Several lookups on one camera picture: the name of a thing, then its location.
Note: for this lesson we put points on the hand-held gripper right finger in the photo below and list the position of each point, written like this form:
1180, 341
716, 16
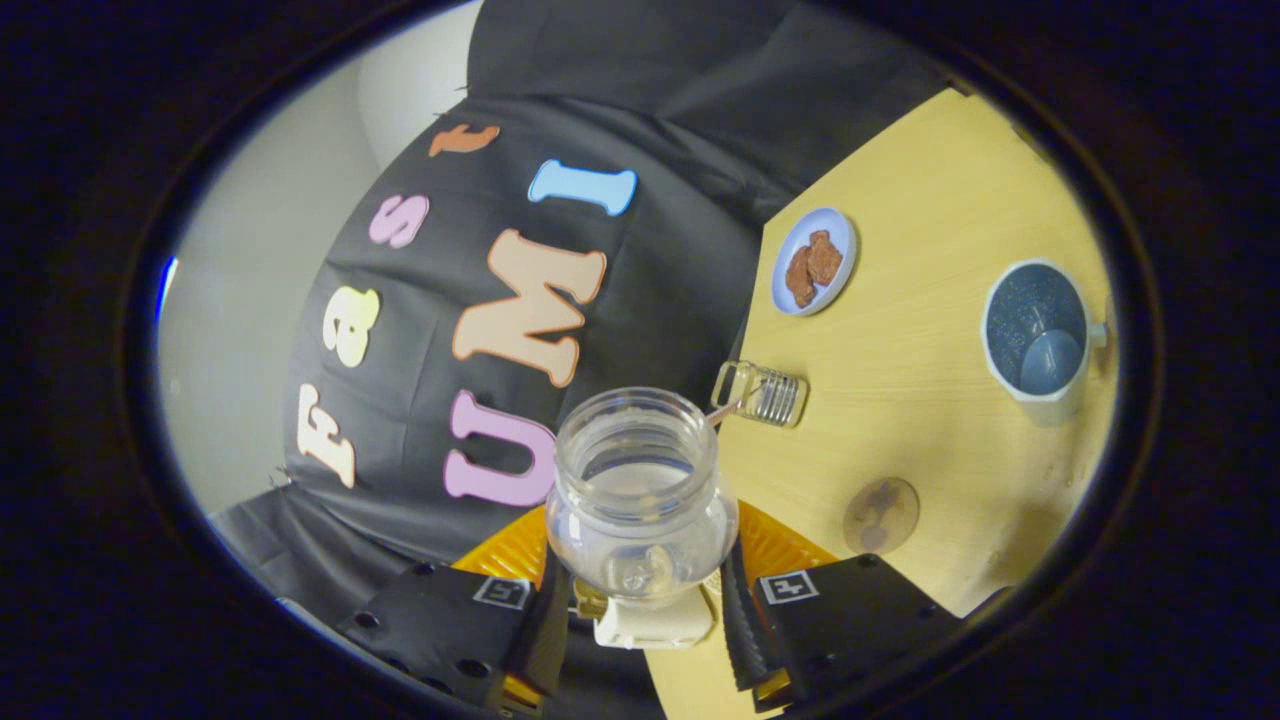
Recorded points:
745, 640

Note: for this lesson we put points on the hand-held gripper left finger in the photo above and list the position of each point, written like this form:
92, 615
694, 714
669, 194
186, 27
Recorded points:
545, 630

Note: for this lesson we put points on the round brown coaster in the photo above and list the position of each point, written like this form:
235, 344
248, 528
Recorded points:
881, 516

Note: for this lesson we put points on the clear glass bottle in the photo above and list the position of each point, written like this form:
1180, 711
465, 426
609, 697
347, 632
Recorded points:
640, 450

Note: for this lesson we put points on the white cup blue inside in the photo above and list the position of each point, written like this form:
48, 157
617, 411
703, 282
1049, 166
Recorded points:
1035, 340

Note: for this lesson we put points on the brown toast slice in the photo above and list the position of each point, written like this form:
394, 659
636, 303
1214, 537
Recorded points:
588, 600

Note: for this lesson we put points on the white toaster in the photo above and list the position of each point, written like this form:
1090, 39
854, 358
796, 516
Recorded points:
655, 625

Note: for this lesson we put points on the pink white stick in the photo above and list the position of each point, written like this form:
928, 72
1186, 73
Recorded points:
722, 411

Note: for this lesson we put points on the clear ribbed glass holder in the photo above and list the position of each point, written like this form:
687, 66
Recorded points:
775, 395

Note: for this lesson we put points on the brown food piece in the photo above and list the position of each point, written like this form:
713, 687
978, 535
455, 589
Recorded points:
825, 258
800, 278

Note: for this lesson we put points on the light blue plate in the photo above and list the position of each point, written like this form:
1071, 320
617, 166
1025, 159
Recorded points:
838, 230

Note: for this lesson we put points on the light wooden table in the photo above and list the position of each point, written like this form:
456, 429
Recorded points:
930, 200

